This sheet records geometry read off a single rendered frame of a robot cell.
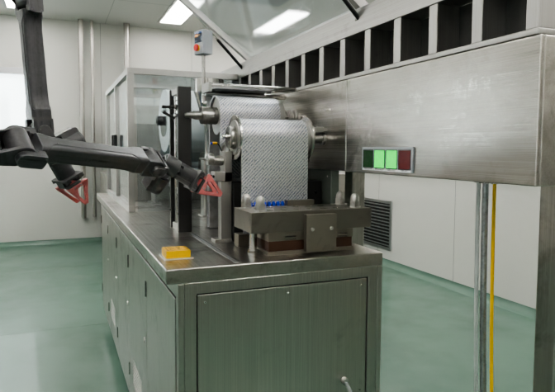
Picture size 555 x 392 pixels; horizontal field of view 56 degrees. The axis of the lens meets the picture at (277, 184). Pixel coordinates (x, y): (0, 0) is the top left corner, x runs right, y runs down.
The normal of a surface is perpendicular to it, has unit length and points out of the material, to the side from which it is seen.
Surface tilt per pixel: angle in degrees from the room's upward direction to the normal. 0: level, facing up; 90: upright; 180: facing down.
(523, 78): 90
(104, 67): 90
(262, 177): 90
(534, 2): 90
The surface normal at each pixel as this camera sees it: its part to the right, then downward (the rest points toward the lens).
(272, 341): 0.39, 0.07
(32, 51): 0.67, 0.06
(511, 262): -0.92, 0.02
